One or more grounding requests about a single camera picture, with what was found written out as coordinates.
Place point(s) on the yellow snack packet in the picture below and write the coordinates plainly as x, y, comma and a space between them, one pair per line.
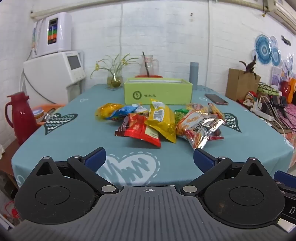
161, 118

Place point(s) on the white water purifier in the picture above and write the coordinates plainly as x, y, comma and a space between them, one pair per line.
54, 32

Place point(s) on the white air conditioner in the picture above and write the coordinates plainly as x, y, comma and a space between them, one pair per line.
281, 9

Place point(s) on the green cardboard box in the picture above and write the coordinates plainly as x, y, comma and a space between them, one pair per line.
158, 91

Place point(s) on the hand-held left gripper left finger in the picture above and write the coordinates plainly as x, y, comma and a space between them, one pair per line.
94, 158

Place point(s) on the green pea snack packet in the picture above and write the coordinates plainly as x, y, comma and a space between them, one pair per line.
180, 114

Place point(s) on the glass pitcher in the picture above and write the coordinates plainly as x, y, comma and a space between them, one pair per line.
151, 66

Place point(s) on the white water dispenser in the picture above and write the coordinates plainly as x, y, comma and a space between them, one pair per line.
53, 76

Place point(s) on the red thermos jug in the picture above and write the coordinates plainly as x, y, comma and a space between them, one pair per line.
19, 115

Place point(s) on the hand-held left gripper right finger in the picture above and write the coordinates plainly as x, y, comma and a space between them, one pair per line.
203, 160

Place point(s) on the wooden side table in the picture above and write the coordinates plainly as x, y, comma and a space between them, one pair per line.
9, 157

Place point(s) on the red toy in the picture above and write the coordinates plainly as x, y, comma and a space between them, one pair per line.
285, 89

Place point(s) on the blue paper fan decorations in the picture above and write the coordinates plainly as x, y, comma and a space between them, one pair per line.
266, 49

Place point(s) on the grey cylinder bottle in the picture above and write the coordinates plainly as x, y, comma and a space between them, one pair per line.
193, 75

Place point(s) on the dark stirring stick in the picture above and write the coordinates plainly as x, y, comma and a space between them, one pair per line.
145, 64

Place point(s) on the plant in glass vase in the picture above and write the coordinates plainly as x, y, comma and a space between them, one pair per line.
114, 74

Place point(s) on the silver orange snack packet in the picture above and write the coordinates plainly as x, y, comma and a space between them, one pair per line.
196, 129

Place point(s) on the red plastic basin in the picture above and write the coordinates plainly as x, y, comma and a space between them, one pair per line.
148, 76

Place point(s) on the bright red snack packet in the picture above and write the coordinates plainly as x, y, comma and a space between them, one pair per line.
141, 129

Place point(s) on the white power strip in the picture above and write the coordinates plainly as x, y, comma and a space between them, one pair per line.
261, 113

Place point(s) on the dark feathery decoration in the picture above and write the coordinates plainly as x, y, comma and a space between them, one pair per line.
248, 66

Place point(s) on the small dolls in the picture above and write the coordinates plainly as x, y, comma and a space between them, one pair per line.
248, 98

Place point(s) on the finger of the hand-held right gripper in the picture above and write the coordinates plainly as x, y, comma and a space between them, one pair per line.
285, 177

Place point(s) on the teal heart-print tablecloth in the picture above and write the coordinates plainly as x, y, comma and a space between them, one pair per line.
81, 139

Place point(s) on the brown cardboard box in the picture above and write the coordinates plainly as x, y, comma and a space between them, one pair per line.
241, 84

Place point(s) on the dark red snack packet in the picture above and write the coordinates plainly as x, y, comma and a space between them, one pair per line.
120, 129

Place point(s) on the dark smartphone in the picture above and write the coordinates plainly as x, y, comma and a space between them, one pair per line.
216, 99

